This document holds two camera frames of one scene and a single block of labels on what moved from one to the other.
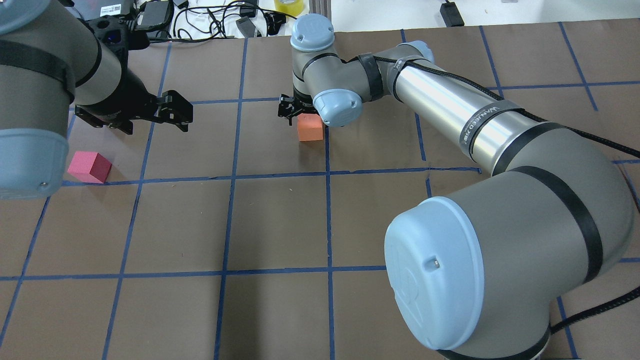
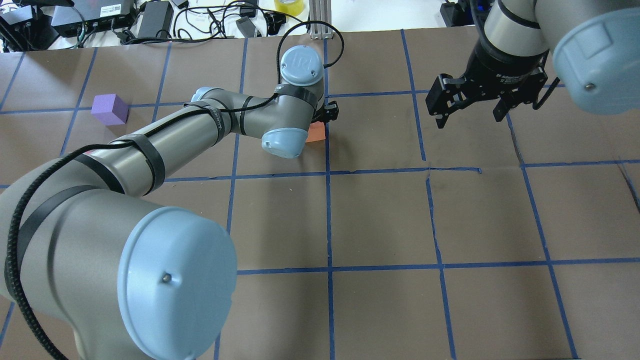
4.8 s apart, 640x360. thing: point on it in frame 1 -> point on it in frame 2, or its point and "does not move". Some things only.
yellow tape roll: (293, 7) does not move
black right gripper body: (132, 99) -> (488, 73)
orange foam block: (310, 127) does not move
